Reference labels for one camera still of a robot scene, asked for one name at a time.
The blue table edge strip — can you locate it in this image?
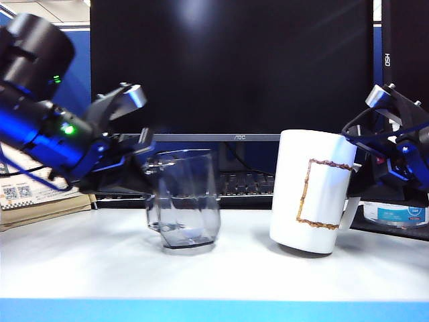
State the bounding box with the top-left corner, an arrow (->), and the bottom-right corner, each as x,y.
0,297 -> 429,322

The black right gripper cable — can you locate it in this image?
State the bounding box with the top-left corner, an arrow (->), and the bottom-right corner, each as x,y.
341,106 -> 402,144

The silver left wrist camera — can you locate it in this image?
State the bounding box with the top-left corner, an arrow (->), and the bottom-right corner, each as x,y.
85,82 -> 148,135

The black computer keyboard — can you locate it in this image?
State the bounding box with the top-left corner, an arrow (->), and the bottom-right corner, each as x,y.
95,170 -> 279,199

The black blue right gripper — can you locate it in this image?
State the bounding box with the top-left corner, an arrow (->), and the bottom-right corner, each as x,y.
341,123 -> 429,203

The white ceramic cup gold frame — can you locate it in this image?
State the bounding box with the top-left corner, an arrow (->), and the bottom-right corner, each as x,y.
269,129 -> 362,255

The clear hand sanitizer pump bottle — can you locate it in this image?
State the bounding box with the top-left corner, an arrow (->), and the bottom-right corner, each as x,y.
363,197 -> 429,229

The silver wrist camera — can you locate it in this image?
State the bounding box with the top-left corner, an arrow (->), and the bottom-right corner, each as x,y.
365,83 -> 424,131
85,82 -> 148,135

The large black computer monitor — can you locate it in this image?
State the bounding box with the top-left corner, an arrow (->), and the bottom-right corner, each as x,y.
89,0 -> 375,143

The transparent faceted plastic cup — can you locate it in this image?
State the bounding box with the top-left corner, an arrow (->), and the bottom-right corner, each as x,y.
143,149 -> 222,251

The grey monitor stand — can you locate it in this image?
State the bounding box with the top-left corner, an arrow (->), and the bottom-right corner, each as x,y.
219,141 -> 249,172

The black monitor HSO logo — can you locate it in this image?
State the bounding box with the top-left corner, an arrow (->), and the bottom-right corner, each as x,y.
381,0 -> 429,135

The thin black left gripper cable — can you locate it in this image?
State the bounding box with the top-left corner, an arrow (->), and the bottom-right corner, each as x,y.
0,149 -> 70,193

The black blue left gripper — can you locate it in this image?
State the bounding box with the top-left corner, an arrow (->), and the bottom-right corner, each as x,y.
0,82 -> 158,196

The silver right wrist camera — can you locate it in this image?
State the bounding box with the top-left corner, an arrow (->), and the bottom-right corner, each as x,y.
365,83 -> 424,131

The beige desk calendar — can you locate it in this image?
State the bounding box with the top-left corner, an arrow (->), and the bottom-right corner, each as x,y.
0,142 -> 93,232

